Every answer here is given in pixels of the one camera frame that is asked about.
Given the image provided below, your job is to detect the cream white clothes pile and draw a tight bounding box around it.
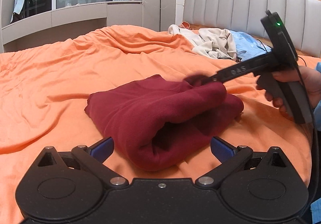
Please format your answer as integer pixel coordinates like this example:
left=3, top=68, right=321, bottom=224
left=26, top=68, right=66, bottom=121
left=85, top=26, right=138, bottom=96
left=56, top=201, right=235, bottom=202
left=168, top=24, right=237, bottom=61

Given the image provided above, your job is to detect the orange bed sheet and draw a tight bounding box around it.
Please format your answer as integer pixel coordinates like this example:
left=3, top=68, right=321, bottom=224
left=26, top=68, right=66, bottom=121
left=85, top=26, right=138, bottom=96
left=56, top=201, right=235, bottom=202
left=1, top=25, right=311, bottom=223

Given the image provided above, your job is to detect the grey padded headboard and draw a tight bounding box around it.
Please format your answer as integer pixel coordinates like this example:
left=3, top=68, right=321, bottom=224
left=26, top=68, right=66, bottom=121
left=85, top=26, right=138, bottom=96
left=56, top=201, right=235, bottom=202
left=182, top=0, right=320, bottom=58

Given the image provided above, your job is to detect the person right hand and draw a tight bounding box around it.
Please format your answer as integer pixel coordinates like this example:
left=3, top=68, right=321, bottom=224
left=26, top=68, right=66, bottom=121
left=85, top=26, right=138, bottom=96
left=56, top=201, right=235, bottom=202
left=265, top=66, right=320, bottom=129

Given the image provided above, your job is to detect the light blue garment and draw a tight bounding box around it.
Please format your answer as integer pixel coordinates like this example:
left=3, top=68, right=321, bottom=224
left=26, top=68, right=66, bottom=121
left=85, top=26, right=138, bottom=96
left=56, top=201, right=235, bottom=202
left=230, top=31, right=271, bottom=62

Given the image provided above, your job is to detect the dark red knit garment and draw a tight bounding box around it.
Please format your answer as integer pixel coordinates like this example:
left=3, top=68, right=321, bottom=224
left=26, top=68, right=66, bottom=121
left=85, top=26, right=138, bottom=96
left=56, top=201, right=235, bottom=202
left=85, top=74, right=244, bottom=171

